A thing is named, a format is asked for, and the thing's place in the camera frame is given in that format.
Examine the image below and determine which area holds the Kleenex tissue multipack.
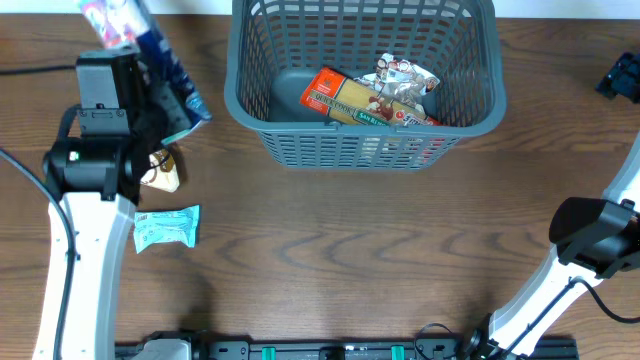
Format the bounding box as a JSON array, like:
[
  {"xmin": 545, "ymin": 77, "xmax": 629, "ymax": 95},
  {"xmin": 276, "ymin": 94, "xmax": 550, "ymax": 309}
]
[{"xmin": 75, "ymin": 0, "xmax": 212, "ymax": 145}]

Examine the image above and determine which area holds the teal snack bar wrapper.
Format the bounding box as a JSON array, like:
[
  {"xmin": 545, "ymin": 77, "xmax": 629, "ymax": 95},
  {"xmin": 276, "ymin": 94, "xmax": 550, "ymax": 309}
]
[{"xmin": 133, "ymin": 205, "xmax": 201, "ymax": 253}]

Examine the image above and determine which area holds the orange San Remo pasta pack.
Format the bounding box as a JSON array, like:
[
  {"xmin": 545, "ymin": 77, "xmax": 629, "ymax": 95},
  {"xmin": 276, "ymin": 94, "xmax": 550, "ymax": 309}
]
[{"xmin": 300, "ymin": 67, "xmax": 441, "ymax": 126}]

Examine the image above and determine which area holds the white brown snack bag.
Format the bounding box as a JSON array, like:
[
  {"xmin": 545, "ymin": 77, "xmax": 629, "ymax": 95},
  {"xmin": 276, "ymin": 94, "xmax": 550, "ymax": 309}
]
[{"xmin": 355, "ymin": 53, "xmax": 440, "ymax": 112}]

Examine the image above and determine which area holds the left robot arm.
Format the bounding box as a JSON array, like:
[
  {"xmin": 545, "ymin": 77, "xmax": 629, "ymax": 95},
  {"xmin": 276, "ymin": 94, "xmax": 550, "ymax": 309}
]
[{"xmin": 33, "ymin": 82, "xmax": 186, "ymax": 359}]

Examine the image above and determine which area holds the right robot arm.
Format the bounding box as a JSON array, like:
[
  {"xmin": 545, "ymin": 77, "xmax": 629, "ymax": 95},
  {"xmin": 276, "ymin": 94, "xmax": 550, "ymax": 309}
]
[{"xmin": 463, "ymin": 146, "xmax": 639, "ymax": 359}]

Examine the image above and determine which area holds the crumpled beige snack bag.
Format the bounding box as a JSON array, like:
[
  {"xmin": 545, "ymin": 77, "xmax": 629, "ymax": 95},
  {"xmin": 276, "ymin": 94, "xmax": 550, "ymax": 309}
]
[{"xmin": 141, "ymin": 149, "xmax": 180, "ymax": 193}]

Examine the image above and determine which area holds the grey plastic basket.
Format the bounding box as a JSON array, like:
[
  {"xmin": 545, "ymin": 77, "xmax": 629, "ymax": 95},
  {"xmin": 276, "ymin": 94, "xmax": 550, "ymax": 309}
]
[{"xmin": 224, "ymin": 0, "xmax": 507, "ymax": 171}]

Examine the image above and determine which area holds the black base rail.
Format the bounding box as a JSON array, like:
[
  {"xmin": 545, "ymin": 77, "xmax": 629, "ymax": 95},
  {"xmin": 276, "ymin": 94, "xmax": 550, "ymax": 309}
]
[{"xmin": 114, "ymin": 329, "xmax": 580, "ymax": 360}]

